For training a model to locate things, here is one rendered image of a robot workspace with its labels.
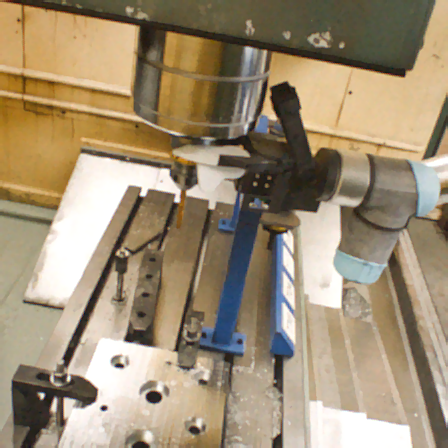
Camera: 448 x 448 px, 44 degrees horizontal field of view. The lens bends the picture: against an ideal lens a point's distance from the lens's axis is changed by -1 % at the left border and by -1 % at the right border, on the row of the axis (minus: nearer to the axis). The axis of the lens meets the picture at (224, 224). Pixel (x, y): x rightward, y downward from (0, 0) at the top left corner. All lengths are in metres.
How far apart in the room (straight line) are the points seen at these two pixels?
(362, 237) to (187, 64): 0.36
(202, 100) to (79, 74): 1.24
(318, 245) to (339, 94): 0.46
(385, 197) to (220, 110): 0.27
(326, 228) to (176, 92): 1.26
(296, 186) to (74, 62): 1.19
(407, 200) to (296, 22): 0.34
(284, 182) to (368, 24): 0.25
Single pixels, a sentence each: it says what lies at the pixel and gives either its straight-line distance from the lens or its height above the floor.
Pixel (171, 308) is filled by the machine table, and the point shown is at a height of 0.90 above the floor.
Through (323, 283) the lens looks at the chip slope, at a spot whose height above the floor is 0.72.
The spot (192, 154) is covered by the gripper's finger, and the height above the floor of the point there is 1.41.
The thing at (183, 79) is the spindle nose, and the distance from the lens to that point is 0.60.
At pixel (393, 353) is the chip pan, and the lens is 1.65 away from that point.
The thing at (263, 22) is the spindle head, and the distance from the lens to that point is 0.53.
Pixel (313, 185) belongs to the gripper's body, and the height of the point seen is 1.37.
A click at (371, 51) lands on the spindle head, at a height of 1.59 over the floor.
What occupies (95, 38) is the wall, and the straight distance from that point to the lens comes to 1.78.
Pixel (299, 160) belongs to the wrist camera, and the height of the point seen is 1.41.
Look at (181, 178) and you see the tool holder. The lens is 0.71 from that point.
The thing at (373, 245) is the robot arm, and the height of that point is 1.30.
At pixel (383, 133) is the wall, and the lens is 1.81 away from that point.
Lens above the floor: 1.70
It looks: 32 degrees down
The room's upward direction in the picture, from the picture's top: 11 degrees clockwise
